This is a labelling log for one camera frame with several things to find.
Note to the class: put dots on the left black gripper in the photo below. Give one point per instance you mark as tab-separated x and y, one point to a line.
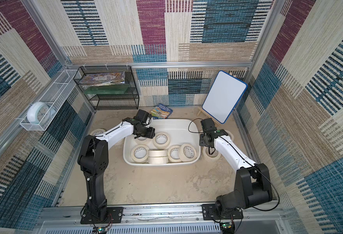
150	134

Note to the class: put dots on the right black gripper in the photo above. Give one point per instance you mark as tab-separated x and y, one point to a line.
204	140

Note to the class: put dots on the masking tape roll three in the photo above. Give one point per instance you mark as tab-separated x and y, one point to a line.
210	154

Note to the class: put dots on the masking tape roll eleven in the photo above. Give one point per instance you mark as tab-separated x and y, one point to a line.
230	135

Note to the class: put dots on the masking tape roll ten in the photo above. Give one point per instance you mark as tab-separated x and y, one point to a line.
187	153

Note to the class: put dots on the masking tape roll five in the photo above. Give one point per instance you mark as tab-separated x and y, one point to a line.
139	154

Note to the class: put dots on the masking tape roll four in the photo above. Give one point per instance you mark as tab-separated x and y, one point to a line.
161	140

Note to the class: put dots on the masking tape roll seven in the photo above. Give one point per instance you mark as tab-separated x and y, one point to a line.
157	153

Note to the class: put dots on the masking tape roll eight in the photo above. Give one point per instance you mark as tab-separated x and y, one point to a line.
157	160

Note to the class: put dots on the masking tape roll one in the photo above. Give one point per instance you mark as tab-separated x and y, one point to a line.
98	132

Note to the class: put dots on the masking tape roll six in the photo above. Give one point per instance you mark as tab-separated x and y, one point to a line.
142	140

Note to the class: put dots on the masking tape roll nine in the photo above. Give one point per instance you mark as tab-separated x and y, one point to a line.
173	154

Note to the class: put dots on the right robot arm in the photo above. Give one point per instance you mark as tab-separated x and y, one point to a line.
252	181

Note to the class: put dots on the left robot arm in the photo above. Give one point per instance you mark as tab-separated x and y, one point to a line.
94	159

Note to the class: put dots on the white plastic storage box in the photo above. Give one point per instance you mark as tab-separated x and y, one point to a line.
180	132

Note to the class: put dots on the colourful puzzle box on shelf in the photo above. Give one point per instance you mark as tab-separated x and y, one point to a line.
103	79

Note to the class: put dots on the blue treehouse book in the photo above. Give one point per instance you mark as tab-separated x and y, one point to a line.
161	112

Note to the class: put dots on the wooden easel stand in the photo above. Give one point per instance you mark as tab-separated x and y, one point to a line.
207	115

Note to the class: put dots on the blue framed whiteboard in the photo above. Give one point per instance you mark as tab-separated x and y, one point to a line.
223	96

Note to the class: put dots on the green board on shelf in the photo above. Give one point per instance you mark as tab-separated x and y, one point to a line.
106	90

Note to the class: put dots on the white round alarm clock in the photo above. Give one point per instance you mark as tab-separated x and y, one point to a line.
40	113

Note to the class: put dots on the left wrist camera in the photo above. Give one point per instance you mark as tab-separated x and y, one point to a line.
143	117

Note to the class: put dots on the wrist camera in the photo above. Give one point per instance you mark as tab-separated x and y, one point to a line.
143	117
208	125

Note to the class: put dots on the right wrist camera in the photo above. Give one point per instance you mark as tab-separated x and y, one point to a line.
208	125

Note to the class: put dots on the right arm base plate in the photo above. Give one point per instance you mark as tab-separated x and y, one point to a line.
211	212

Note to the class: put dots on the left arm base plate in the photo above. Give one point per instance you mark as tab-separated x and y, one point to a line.
110	215

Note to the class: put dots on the white wire wall basket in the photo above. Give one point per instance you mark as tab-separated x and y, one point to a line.
54	96

